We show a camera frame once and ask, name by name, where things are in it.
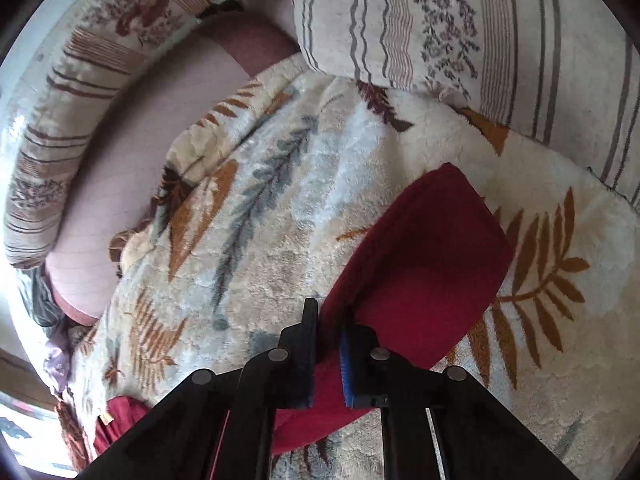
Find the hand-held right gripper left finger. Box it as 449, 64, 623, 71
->
75, 298, 320, 480

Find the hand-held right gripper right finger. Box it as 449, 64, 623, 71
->
339, 325, 582, 480

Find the dark red garment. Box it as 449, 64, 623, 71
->
94, 162, 515, 467

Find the leaf printed plush blanket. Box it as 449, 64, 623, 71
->
65, 55, 636, 480

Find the orange floral cloth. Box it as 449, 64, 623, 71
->
54, 400, 103, 468

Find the purple floral cloth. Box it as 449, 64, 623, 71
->
42, 325, 81, 393

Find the grey cloth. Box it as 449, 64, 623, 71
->
17, 265, 66, 328

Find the pink quilted bed sheet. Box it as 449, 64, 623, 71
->
45, 12, 302, 326

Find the long striped floral pillow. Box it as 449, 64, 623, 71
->
2, 0, 237, 271

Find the large striped floral pillow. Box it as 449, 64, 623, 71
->
287, 0, 640, 202

